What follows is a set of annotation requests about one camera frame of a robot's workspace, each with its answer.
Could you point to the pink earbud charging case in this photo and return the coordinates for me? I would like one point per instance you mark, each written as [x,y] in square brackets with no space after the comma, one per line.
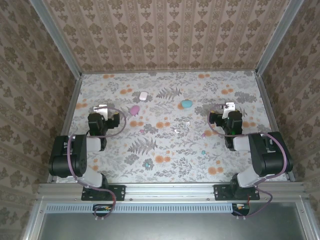
[134,110]

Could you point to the blue earbud charging case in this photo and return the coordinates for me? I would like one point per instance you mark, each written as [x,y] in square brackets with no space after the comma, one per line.
[186,104]

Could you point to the white earbud charging case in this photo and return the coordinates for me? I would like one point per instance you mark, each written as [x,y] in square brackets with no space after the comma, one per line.
[143,96]

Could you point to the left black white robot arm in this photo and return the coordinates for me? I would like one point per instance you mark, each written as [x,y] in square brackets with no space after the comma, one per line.
[77,160]

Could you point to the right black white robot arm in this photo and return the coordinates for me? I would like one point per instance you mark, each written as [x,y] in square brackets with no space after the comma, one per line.
[265,160]

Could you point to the small connector board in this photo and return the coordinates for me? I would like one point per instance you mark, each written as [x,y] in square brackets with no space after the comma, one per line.
[241,207]
[102,208]

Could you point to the grey metal panel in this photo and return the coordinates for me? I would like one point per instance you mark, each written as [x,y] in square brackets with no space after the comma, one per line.
[162,227]

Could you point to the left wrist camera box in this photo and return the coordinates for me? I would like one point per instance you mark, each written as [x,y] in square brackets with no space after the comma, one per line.
[101,110]

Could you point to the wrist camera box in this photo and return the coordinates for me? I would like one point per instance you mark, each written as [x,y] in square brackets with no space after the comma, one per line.
[230,107]
[101,110]

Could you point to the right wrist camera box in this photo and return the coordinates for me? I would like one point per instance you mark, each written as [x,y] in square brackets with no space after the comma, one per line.
[230,107]

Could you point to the aluminium side rail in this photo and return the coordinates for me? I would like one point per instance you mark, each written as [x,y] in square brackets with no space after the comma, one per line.
[73,100]
[266,100]

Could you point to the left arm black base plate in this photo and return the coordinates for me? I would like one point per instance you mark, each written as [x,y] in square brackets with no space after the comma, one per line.
[117,192]

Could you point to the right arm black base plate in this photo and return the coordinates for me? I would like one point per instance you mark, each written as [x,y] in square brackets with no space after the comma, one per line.
[222,192]

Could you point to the aluminium table edge rail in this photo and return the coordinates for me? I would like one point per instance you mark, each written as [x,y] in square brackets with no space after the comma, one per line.
[170,191]

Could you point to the aluminium corner post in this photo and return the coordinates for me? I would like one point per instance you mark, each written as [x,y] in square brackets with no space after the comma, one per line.
[278,37]
[57,37]

